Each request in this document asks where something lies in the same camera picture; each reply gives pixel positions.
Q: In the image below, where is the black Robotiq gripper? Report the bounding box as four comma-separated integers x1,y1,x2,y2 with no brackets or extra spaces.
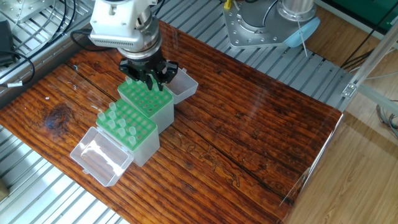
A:
119,45,180,91

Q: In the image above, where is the green rack clear tip box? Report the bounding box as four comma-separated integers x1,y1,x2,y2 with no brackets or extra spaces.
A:
117,66,200,129
70,98,161,187

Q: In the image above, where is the glossy wooden table board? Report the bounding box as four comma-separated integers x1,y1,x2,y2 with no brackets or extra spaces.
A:
0,12,345,224

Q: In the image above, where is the perforated silver metal plate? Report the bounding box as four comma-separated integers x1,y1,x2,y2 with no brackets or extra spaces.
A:
0,0,69,26

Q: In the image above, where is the small black device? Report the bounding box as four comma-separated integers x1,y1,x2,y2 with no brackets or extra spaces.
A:
0,22,13,55

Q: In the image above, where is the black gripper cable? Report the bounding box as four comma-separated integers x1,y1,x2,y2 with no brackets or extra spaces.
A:
37,0,103,49
0,49,38,86

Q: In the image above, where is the silver robot mount plate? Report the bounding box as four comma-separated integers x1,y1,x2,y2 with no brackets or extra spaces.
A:
223,5,294,52

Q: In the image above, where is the aluminium frame post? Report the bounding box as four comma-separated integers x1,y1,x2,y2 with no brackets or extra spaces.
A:
341,31,398,103

